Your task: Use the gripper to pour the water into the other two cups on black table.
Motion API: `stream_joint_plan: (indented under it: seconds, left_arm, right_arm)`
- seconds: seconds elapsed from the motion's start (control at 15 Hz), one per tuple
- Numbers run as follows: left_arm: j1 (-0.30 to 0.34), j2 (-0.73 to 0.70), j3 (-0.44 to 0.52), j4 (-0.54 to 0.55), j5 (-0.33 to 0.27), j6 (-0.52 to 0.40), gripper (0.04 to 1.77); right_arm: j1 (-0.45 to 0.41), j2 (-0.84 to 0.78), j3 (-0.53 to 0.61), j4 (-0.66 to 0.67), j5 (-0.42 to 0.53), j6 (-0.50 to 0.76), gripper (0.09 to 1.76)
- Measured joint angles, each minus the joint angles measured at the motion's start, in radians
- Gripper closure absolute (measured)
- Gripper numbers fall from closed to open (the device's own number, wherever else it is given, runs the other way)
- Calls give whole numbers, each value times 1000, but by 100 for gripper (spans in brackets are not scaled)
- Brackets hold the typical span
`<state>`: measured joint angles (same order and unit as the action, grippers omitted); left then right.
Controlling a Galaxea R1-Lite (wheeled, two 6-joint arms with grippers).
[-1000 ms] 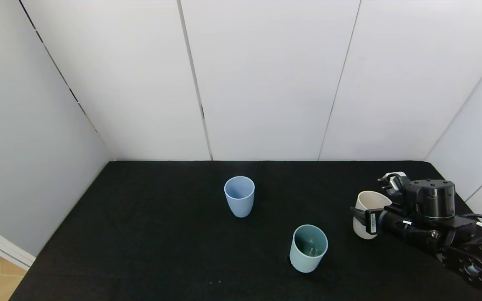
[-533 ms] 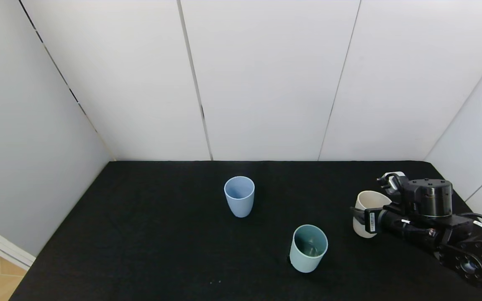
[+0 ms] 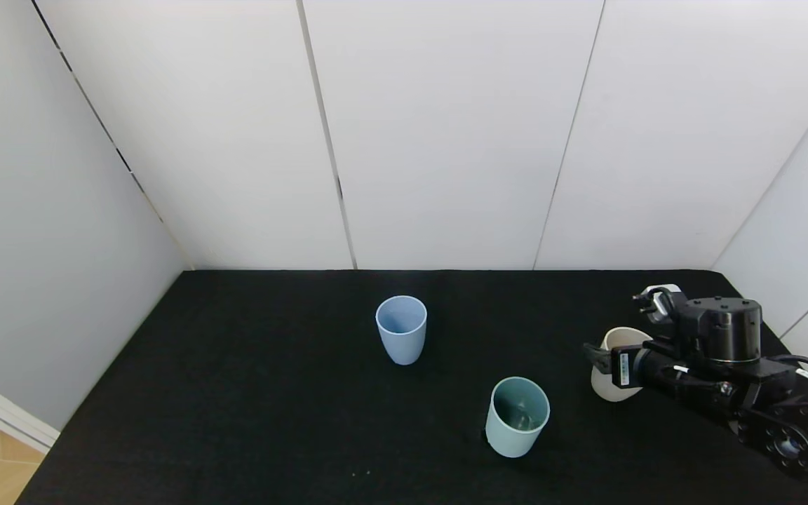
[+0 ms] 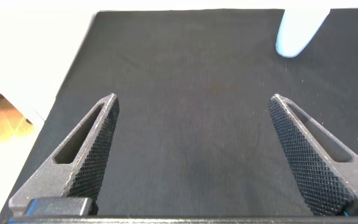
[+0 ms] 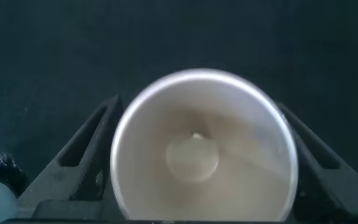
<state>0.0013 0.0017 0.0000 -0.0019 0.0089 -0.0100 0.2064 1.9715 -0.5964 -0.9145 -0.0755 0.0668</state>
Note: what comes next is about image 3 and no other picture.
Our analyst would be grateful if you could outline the white baseboard strip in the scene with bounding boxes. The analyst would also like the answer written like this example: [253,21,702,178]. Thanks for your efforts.
[0,363,62,455]

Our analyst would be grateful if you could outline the teal plastic cup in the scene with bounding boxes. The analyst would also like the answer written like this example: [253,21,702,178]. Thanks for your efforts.
[485,377,551,459]

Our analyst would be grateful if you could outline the light blue plastic cup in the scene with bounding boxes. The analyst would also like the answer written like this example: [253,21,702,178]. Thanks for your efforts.
[375,295,428,366]

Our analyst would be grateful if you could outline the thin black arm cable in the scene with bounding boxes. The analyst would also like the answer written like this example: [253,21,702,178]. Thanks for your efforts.
[772,353,808,383]

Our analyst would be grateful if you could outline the black tablecloth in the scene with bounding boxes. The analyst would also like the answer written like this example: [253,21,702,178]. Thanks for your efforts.
[17,270,808,505]

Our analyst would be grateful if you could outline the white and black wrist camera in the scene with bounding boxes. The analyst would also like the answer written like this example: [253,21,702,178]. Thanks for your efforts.
[633,284,687,325]

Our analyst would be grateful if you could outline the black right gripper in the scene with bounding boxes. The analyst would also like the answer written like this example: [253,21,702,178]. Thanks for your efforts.
[583,342,682,389]

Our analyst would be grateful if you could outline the beige plastic cup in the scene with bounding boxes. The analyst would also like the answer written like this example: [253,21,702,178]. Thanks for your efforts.
[590,327,654,403]

